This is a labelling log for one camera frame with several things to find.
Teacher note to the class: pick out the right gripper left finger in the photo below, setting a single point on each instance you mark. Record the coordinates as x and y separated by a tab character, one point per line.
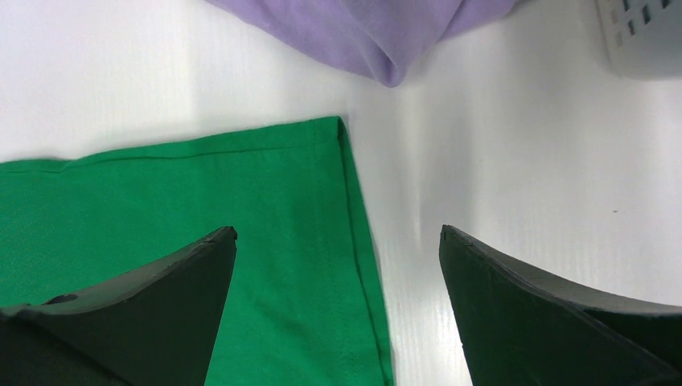
154	325

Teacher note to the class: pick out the white plastic laundry basket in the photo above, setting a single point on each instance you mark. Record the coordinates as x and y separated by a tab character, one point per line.
643	37

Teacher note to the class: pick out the lilac t shirt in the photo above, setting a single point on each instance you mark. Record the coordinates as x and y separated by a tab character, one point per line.
379	40

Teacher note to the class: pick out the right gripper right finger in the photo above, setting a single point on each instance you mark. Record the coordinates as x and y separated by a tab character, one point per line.
522	325

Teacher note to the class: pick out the green t shirt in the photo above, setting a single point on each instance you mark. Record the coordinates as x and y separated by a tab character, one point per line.
305	304

